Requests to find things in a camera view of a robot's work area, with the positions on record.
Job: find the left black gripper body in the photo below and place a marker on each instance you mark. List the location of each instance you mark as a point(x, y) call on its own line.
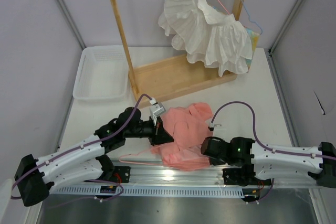
point(154, 140)

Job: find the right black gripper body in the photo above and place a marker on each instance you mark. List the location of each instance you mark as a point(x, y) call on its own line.
point(219, 161)

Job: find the pink wire hanger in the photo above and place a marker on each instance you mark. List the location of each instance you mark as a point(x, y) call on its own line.
point(145, 157)

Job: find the pink skirt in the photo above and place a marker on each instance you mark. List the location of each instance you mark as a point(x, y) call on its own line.
point(189, 129)

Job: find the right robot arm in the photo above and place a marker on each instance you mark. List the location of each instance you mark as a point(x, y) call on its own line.
point(248, 162)

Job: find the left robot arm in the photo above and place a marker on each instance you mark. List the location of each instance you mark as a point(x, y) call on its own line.
point(36, 178)

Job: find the wooden clothes rack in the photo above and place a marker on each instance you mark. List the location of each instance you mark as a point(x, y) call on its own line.
point(169, 75)

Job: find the white plastic basket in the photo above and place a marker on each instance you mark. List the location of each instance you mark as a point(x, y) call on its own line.
point(102, 74)

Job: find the white ruffled dress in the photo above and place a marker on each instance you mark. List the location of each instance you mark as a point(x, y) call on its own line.
point(207, 35)

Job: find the colourful pastel garment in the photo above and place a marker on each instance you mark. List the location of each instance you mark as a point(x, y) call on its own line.
point(253, 40)

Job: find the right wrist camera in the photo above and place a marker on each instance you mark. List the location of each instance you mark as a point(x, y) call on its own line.
point(217, 130)

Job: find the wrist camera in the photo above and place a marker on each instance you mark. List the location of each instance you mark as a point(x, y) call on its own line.
point(156, 108)
point(217, 130)

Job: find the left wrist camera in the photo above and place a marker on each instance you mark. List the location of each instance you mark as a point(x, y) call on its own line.
point(156, 108)

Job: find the aluminium mounting rail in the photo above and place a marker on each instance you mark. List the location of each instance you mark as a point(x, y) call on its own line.
point(140, 174)

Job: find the white slotted cable duct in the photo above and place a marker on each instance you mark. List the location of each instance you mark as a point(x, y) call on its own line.
point(159, 191)

